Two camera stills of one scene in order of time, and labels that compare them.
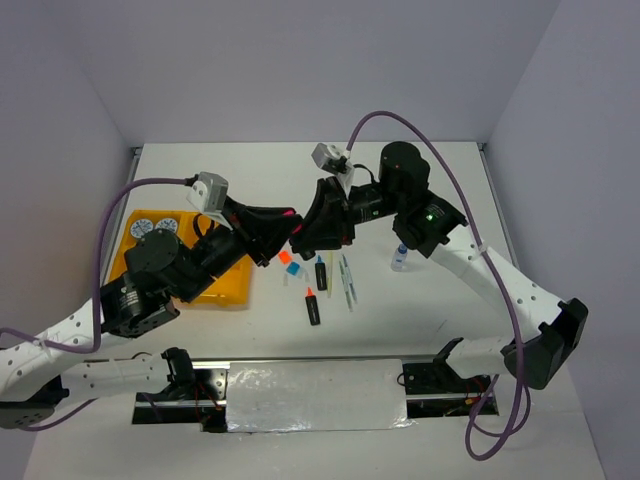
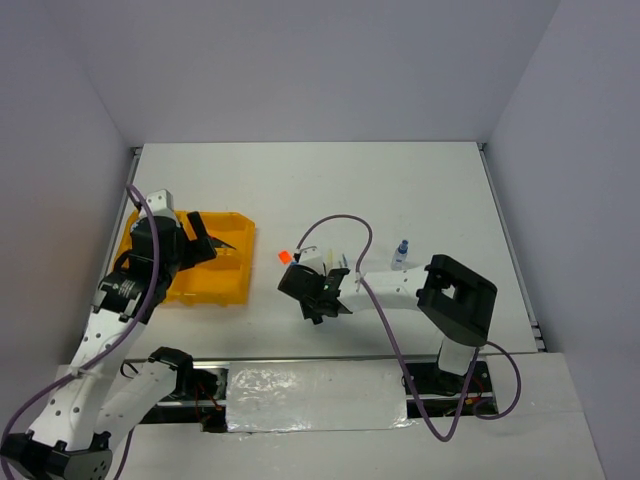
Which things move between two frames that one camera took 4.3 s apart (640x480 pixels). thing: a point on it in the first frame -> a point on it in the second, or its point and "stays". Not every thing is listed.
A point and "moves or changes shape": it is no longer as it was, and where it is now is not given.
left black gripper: x=265 y=233 -> x=200 y=249
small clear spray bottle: x=399 y=258 stays
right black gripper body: x=366 y=201 -> x=308 y=306
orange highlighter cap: x=285 y=257 stays
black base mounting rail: x=430 y=391 stays
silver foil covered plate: x=315 y=394 stays
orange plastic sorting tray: x=229 y=288 stays
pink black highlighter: x=294 y=222 moves or changes shape
